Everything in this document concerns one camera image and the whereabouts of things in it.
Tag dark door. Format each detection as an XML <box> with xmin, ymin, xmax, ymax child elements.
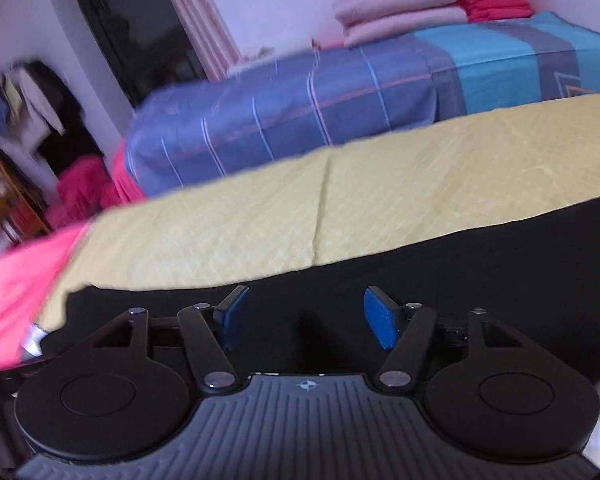
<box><xmin>61</xmin><ymin>0</ymin><xmax>212</xmax><ymax>109</ymax></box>

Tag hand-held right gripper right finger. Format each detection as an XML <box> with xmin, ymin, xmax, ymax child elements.
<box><xmin>363</xmin><ymin>285</ymin><xmax>537</xmax><ymax>394</ymax></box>

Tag blue plaid bedding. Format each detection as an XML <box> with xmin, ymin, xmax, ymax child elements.
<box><xmin>124</xmin><ymin>10</ymin><xmax>600</xmax><ymax>199</ymax></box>

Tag black pants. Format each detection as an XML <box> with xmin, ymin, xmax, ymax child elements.
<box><xmin>40</xmin><ymin>187</ymin><xmax>600</xmax><ymax>401</ymax></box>

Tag hanging clothes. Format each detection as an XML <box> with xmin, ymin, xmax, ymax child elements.
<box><xmin>0</xmin><ymin>60</ymin><xmax>102</xmax><ymax>173</ymax></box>

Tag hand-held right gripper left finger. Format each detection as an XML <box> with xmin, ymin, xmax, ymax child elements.
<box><xmin>75</xmin><ymin>285</ymin><xmax>251</xmax><ymax>394</ymax></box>

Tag wooden furniture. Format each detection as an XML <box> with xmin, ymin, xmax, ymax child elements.
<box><xmin>0</xmin><ymin>150</ymin><xmax>52</xmax><ymax>262</ymax></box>

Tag pink bed sheet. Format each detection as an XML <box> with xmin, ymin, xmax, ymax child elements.
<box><xmin>0</xmin><ymin>221</ymin><xmax>95</xmax><ymax>380</ymax></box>

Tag magenta cloth pile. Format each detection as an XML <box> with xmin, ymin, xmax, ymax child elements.
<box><xmin>46</xmin><ymin>155</ymin><xmax>131</xmax><ymax>229</ymax></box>

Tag pink striped curtain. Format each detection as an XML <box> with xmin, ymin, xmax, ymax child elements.
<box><xmin>152</xmin><ymin>0</ymin><xmax>244</xmax><ymax>82</ymax></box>

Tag yellow quilted blanket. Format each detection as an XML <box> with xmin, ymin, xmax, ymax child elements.
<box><xmin>39</xmin><ymin>92</ymin><xmax>600</xmax><ymax>332</ymax></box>

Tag pale pink folded blanket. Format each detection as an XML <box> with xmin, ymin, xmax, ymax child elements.
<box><xmin>332</xmin><ymin>0</ymin><xmax>464</xmax><ymax>27</ymax></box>
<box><xmin>342</xmin><ymin>6</ymin><xmax>469</xmax><ymax>50</ymax></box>

